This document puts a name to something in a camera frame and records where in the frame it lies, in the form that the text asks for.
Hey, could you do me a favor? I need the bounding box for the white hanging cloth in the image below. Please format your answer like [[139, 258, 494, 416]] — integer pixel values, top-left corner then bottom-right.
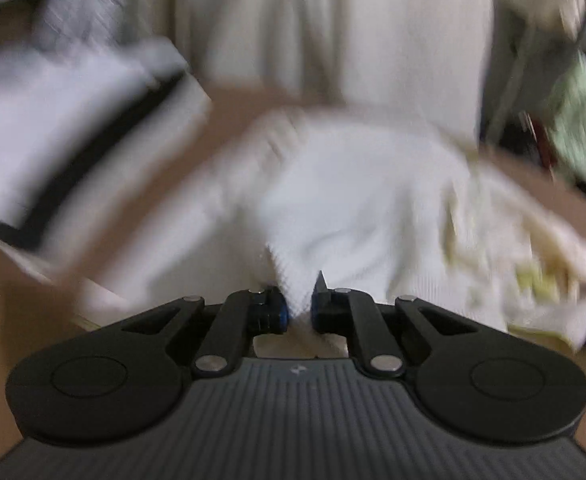
[[173, 0, 494, 147]]

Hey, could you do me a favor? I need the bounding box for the black folded garment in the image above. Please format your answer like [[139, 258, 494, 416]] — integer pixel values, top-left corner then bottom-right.
[[0, 70, 186, 251]]

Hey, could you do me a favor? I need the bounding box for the white knit garment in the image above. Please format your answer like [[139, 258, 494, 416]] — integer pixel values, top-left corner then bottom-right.
[[80, 107, 586, 356]]

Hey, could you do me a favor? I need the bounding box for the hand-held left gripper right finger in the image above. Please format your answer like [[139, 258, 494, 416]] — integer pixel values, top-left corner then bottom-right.
[[311, 270, 480, 380]]

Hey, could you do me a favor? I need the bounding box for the white cord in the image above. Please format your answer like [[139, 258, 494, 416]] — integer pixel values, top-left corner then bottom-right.
[[488, 50, 530, 140]]

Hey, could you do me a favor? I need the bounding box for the light green cloth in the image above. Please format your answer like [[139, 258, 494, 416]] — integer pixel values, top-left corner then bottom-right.
[[547, 52, 586, 182]]

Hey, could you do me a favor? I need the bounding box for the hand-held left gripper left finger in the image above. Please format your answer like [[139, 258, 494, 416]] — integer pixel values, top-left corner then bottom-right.
[[115, 286, 290, 379]]

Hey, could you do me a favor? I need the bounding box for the grey cloth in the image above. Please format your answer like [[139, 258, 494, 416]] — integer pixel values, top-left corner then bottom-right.
[[480, 22, 581, 143]]

